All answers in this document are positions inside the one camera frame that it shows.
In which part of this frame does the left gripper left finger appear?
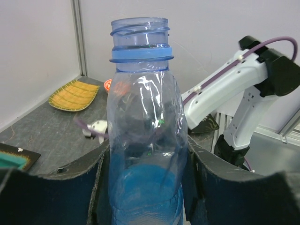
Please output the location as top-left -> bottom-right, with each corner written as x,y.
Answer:
0,140 -> 110,225

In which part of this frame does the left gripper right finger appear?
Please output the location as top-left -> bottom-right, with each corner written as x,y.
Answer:
186,138 -> 300,225

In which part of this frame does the blue label plastic bottle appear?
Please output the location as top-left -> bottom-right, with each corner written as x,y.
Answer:
107,17 -> 188,225

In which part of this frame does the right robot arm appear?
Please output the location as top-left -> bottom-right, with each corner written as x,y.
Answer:
182,36 -> 300,170

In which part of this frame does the dark floral square plate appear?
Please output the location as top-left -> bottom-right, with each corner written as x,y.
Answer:
188,114 -> 219,135

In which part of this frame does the green square plate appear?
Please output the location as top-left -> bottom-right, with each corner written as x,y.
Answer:
0,143 -> 41,171

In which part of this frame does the yellow bamboo pattern plate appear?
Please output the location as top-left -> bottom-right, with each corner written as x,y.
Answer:
48,79 -> 100,112

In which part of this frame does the orange white floral bowl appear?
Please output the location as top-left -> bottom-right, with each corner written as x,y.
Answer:
104,78 -> 113,93

